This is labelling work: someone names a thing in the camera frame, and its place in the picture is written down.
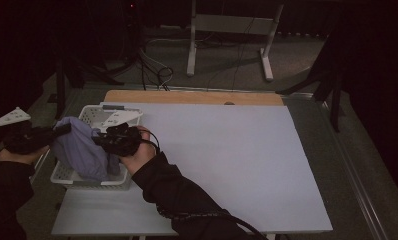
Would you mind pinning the person's left hand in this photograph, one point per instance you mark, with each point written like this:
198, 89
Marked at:
20, 158

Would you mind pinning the white metal stand frame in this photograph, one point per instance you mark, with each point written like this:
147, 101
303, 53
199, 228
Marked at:
233, 24

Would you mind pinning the dark equipment with red light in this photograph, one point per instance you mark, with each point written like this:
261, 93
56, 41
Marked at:
132, 20

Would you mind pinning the black tripod stand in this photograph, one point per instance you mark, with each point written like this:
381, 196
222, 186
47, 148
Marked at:
335, 106
60, 90

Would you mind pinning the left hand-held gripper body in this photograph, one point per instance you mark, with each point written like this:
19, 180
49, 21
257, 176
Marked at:
23, 138

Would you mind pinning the dark round table grommet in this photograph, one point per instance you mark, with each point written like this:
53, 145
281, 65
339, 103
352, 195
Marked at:
229, 103

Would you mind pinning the white perforated plastic basket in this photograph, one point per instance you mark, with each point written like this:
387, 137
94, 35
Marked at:
67, 175

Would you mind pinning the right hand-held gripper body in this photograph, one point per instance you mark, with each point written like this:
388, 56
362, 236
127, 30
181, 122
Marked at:
120, 140

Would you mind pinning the person's right hand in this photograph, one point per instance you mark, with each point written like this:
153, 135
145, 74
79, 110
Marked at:
140, 160

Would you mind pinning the purple shorts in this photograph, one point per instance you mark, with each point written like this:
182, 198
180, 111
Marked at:
80, 150

